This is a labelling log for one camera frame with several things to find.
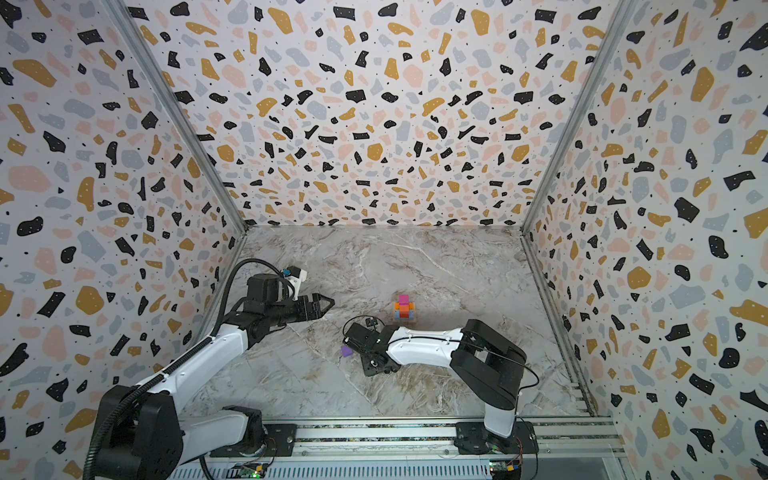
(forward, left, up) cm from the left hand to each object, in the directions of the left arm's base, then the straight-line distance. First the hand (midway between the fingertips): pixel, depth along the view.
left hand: (323, 300), depth 83 cm
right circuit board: (-38, -46, -15) cm, 62 cm away
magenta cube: (+7, -23, -12) cm, 27 cm away
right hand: (-13, -12, -13) cm, 22 cm away
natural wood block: (+1, -26, -14) cm, 29 cm away
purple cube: (-9, -5, -15) cm, 18 cm away
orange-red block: (+2, -23, -9) cm, 24 cm away
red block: (+1, -23, -11) cm, 25 cm away
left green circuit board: (-37, +15, -14) cm, 43 cm away
